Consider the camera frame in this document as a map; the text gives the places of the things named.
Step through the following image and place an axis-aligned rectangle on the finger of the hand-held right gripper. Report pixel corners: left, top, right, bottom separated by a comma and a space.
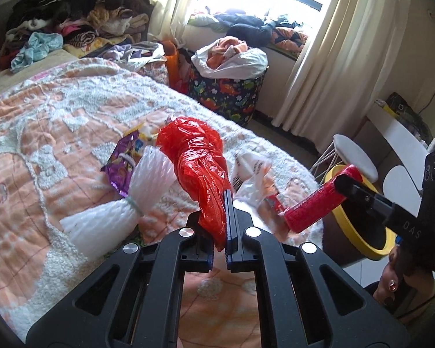
283, 176, 396, 233
326, 165, 365, 189

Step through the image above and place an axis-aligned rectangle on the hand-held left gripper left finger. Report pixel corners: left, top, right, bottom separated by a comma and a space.
25, 210, 218, 348

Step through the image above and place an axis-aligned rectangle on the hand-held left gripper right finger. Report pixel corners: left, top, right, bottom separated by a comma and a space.
223, 189, 410, 348

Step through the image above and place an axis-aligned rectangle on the clear printed plastic wrapper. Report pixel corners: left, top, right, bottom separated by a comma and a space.
232, 147, 291, 242

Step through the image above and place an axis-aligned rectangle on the yellow-rimmed dark bin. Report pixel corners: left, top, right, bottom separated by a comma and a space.
319, 164, 399, 267

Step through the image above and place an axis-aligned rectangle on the white foam fruit net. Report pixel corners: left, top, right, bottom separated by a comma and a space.
60, 145, 178, 262

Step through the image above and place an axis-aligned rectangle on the red plastic bag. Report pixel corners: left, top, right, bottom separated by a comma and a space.
156, 117, 233, 252

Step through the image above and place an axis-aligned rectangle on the person's right hand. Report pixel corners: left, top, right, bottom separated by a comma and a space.
379, 244, 435, 314

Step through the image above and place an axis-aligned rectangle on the white dressing table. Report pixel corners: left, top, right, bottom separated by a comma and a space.
362, 101, 435, 196

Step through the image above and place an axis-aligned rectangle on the dark green bag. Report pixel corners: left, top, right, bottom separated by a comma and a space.
386, 92, 434, 142

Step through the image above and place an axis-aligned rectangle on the purple snack wrapper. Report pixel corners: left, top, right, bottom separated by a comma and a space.
101, 130, 147, 194

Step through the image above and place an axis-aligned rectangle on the yellow snack wrapper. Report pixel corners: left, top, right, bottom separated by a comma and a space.
138, 123, 161, 146

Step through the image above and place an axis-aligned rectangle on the cream curtain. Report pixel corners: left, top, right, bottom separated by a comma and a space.
272, 0, 412, 146
147, 0, 218, 49

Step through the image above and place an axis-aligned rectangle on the dinosaur print laundry basket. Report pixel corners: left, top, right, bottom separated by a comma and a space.
186, 67, 269, 127

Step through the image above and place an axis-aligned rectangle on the orange patterned cushion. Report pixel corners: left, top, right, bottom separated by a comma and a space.
272, 25, 309, 59

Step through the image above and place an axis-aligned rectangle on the white plastic bag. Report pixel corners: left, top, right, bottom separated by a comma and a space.
190, 36, 269, 78

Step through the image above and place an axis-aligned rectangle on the orange bag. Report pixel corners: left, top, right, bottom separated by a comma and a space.
163, 40, 191, 95

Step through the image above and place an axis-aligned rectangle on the pink patterned cloth bag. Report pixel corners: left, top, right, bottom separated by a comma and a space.
139, 59, 169, 85

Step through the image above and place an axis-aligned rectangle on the orange towel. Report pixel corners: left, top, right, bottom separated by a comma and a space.
206, 37, 249, 69

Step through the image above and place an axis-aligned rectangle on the dark blue jacket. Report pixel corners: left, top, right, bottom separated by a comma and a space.
214, 12, 298, 48

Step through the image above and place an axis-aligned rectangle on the orange and white blanket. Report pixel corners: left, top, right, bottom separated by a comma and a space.
0, 58, 325, 348

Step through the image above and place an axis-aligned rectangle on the white and purple garment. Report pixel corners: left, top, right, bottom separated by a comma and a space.
94, 41, 165, 71

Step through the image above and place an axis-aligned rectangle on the light blue cloth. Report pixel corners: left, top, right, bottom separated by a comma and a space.
11, 32, 64, 73

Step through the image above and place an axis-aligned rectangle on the pile of clothes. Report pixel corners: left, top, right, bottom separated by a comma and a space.
0, 0, 156, 73

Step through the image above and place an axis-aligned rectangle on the white stool with wire legs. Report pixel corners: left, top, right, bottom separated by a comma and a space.
310, 134, 379, 189

